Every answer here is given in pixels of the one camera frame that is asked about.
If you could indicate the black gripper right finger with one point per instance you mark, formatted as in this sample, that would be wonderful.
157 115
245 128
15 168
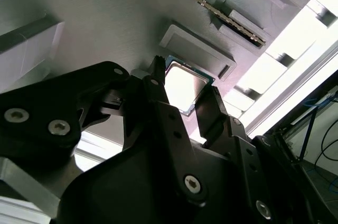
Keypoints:
211 118

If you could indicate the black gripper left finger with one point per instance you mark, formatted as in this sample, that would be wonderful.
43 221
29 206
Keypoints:
39 107

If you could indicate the CPU with silver top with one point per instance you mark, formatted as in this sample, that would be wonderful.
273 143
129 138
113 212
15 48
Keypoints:
182 84

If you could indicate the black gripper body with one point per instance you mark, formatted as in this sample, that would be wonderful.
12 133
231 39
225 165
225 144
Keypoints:
126 187

